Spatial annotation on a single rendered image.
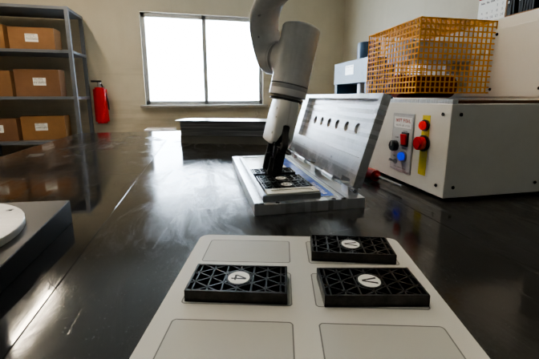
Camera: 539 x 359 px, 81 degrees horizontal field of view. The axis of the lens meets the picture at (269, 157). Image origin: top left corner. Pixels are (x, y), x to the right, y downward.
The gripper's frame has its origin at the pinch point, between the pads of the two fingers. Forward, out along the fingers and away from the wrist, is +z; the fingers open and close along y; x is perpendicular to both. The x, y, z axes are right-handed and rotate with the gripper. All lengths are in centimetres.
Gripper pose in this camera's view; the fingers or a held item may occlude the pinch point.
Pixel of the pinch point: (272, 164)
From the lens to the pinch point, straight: 73.4
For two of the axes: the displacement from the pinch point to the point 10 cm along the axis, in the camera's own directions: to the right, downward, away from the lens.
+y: 2.0, 1.9, -9.6
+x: 9.6, 1.7, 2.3
